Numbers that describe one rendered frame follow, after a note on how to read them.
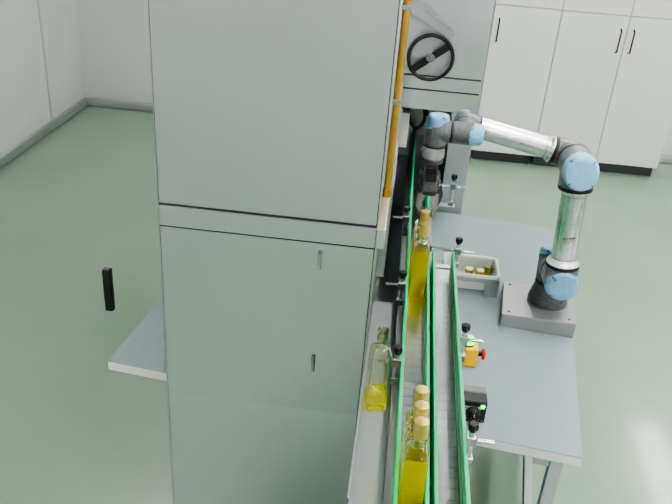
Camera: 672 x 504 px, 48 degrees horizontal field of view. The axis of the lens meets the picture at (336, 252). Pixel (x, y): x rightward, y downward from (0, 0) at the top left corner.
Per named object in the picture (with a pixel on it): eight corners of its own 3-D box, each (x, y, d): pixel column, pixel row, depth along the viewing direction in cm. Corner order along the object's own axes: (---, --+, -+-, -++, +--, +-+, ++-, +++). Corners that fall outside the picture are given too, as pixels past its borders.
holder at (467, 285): (427, 269, 314) (430, 252, 311) (493, 276, 313) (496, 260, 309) (427, 289, 299) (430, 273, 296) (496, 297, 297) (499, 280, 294)
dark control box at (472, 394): (456, 404, 237) (460, 383, 233) (482, 407, 237) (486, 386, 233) (457, 422, 230) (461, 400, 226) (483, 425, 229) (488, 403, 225)
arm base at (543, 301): (567, 294, 292) (571, 271, 288) (568, 313, 279) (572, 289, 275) (527, 288, 295) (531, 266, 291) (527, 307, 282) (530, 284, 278)
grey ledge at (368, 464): (370, 322, 269) (373, 296, 264) (394, 325, 269) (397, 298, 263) (343, 531, 186) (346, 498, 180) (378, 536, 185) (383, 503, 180)
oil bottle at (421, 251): (408, 288, 273) (414, 237, 263) (423, 290, 273) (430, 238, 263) (407, 296, 268) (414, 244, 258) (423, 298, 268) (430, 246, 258)
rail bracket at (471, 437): (460, 456, 199) (468, 417, 193) (488, 460, 198) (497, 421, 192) (461, 467, 195) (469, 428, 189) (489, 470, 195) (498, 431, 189)
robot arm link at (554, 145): (591, 139, 264) (458, 100, 263) (597, 149, 254) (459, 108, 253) (578, 169, 269) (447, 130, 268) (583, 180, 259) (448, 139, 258)
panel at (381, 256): (387, 178, 339) (395, 105, 323) (394, 179, 339) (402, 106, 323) (375, 275, 260) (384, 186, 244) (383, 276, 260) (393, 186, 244)
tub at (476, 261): (440, 269, 314) (443, 251, 310) (493, 275, 312) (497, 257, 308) (440, 290, 299) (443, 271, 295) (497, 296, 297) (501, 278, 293)
